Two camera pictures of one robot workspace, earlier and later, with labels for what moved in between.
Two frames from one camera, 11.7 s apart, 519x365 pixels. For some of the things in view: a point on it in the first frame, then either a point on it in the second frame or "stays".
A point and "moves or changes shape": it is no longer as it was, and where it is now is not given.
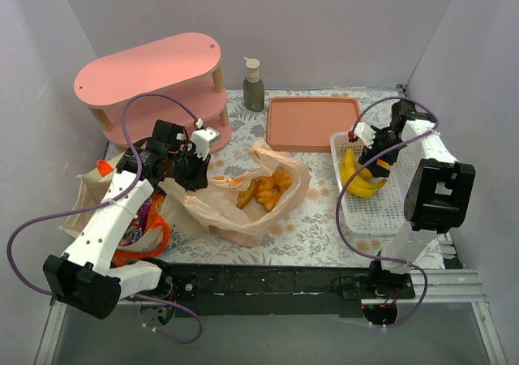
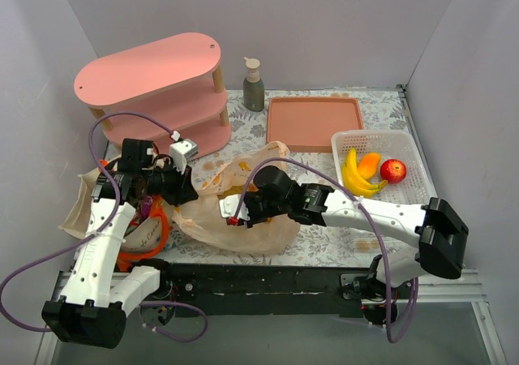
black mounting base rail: (272, 289) stays
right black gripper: (375, 159) -> (251, 209)
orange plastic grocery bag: (235, 225) moves or changes shape
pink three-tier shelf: (169, 80) stays
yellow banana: (363, 185) stays
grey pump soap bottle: (253, 86) stays
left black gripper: (196, 174) -> (183, 186)
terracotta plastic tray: (304, 124) stays
